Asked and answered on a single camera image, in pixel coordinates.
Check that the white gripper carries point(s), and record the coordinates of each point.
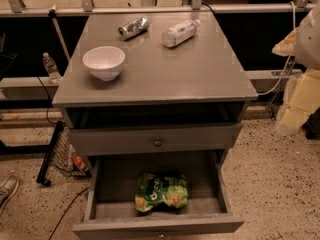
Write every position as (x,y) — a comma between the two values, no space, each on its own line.
(308,44)

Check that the green rice chip bag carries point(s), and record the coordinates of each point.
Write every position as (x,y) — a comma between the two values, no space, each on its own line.
(154,190)

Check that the closed grey drawer with knob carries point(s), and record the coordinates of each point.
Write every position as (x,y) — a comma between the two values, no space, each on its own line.
(168,138)

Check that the open grey bottom drawer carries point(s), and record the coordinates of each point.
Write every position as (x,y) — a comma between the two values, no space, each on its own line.
(111,214)

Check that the grey wooden cabinet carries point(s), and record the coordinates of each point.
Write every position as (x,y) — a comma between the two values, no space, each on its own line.
(199,82)

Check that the clear plastic water bottle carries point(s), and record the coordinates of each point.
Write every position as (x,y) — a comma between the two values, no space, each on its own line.
(180,32)

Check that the silver soda can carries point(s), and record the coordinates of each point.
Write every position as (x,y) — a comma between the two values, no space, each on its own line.
(133,28)

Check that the white bowl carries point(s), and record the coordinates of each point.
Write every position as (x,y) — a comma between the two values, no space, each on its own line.
(104,62)

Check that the orange snack packet in basket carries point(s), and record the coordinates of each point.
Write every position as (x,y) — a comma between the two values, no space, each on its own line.
(79,163)

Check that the small water bottle on ledge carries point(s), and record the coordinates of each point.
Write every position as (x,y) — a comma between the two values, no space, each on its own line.
(51,68)

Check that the grey sneaker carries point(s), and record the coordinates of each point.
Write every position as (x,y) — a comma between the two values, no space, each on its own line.
(8,189)

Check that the black wire mesh basket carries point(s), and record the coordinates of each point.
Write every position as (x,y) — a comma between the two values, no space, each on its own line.
(59,155)

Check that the metal railing frame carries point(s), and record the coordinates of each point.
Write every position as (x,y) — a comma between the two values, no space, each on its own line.
(156,4)

